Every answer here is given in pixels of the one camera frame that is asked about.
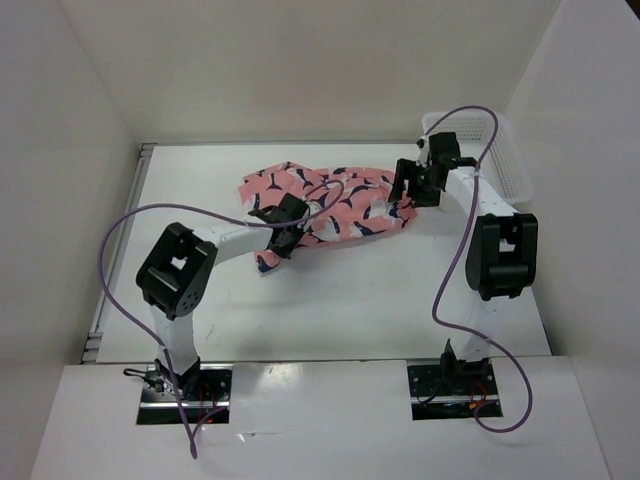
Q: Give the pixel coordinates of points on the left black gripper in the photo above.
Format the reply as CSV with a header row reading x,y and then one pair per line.
x,y
298,232

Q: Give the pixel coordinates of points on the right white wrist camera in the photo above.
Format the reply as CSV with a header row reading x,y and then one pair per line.
x,y
423,159

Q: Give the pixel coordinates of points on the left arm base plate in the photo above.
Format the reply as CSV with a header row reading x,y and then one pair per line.
x,y
208,399

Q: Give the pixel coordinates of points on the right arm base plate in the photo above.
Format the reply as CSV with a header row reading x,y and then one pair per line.
x,y
433,399

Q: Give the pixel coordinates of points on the pink shark print shorts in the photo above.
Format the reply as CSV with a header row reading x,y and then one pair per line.
x,y
353,200

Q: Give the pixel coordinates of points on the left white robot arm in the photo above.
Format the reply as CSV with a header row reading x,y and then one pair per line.
x,y
174,276

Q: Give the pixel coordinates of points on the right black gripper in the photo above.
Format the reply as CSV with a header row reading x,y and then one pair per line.
x,y
403,171

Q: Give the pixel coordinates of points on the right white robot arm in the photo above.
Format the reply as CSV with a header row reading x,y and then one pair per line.
x,y
498,247

